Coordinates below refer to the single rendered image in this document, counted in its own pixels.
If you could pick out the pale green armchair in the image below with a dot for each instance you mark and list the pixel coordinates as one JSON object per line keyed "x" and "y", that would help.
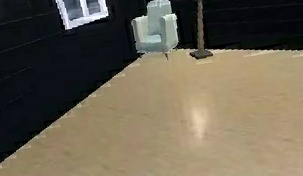
{"x": 155, "y": 31}

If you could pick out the floor lamp with white shade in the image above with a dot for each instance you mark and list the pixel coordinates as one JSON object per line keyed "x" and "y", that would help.
{"x": 200, "y": 24}

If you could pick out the white framed window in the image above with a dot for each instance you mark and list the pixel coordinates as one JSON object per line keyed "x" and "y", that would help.
{"x": 80, "y": 4}

